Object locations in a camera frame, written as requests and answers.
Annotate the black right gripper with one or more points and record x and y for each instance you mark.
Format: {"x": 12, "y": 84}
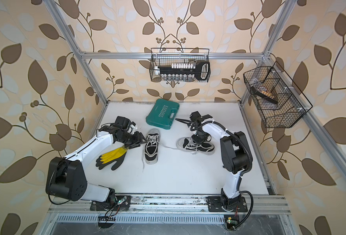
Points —
{"x": 199, "y": 141}

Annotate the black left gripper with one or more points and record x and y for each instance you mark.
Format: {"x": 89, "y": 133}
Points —
{"x": 138, "y": 139}

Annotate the black white sneaker with laces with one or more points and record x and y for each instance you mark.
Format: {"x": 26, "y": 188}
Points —
{"x": 150, "y": 154}

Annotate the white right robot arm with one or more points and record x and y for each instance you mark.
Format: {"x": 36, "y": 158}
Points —
{"x": 235, "y": 154}

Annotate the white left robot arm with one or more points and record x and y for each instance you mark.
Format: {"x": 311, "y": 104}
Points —
{"x": 66, "y": 176}

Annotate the yellow black work glove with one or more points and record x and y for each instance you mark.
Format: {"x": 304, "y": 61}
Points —
{"x": 114, "y": 158}

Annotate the green plastic tool case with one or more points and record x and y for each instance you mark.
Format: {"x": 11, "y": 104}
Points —
{"x": 163, "y": 114}

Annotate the black socket bit holder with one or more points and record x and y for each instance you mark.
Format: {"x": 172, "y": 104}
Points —
{"x": 197, "y": 70}

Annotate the brush in right basket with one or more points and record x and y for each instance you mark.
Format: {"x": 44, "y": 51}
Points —
{"x": 265, "y": 95}

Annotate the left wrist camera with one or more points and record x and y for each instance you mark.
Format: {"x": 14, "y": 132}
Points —
{"x": 125, "y": 124}

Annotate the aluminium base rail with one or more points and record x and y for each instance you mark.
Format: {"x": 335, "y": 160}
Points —
{"x": 169, "y": 209}

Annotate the back wire basket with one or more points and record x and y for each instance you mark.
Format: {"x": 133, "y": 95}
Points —
{"x": 166, "y": 56}

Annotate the wire basket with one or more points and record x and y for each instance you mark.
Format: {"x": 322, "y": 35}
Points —
{"x": 292, "y": 103}
{"x": 166, "y": 56}

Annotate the right wire basket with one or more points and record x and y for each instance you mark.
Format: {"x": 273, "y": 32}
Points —
{"x": 292, "y": 103}

